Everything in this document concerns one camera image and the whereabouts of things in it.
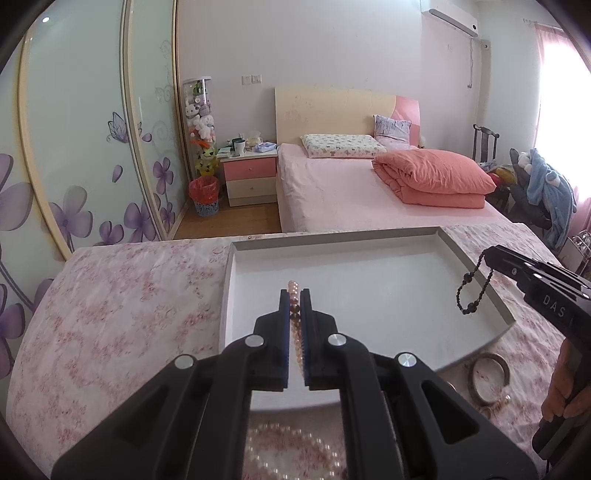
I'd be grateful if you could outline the dark wooden chair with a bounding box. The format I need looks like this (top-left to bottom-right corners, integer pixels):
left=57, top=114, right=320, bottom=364
left=472, top=124, right=500, bottom=163

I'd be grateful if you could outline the pink bed with headboard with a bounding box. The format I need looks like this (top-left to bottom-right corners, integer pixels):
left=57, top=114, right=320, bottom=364
left=274, top=87, right=507, bottom=232

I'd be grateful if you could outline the floral sliding wardrobe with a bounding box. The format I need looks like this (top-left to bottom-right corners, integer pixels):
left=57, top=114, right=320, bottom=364
left=1, top=1, right=187, bottom=378

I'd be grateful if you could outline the red waste basket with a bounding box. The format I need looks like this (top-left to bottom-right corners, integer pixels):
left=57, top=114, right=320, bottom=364
left=188, top=176, right=221, bottom=217

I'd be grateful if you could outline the plush toy display tube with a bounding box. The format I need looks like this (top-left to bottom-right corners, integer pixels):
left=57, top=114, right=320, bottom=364
left=181, top=76, right=216, bottom=179

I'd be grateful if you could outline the wide grey bangle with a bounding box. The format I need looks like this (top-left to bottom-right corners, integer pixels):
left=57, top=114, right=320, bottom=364
left=468, top=352, right=511, bottom=410

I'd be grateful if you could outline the blue plush robe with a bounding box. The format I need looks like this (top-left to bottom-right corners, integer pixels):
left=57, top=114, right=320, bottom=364
left=526, top=148, right=577, bottom=250

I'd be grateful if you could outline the pink white nightstand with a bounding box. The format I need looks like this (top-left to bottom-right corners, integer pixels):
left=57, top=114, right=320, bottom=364
left=221, top=149, right=279, bottom=207

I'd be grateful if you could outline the folded coral duvet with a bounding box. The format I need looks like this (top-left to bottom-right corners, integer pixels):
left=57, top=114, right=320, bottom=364
left=373, top=149, right=496, bottom=209

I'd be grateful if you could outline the right hand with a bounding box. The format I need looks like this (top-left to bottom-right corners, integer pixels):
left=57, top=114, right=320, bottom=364
left=541, top=339, right=591, bottom=422

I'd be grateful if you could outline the small pink pearl bracelet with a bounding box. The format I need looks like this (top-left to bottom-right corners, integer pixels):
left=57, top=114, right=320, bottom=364
left=285, top=279, right=307, bottom=372

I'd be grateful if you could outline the floral white pillow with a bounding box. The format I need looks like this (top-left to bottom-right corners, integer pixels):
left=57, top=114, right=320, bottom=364
left=301, top=134, right=387, bottom=159

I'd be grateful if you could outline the black bead bracelet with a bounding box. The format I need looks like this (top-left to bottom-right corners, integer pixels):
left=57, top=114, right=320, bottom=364
left=457, top=250, right=496, bottom=317

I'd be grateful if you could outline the white mug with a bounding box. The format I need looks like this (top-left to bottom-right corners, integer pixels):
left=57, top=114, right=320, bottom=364
left=232, top=138, right=245, bottom=156

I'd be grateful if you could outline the lavender pillow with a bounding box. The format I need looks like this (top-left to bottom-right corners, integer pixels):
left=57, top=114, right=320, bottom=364
left=374, top=114, right=412, bottom=148

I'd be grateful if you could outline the grey cardboard tray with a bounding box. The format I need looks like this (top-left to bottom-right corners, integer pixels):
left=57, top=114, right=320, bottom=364
left=218, top=225, right=517, bottom=413

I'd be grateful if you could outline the white pearl bracelet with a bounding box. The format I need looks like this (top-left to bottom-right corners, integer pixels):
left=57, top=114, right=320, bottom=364
left=244, top=422, right=349, bottom=480

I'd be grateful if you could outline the white air conditioner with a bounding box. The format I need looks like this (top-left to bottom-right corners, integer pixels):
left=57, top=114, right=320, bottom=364
left=420, top=0, right=479, bottom=38

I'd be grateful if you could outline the pink floral bedsheet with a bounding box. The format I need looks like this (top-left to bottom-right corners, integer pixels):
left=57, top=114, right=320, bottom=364
left=7, top=223, right=563, bottom=474

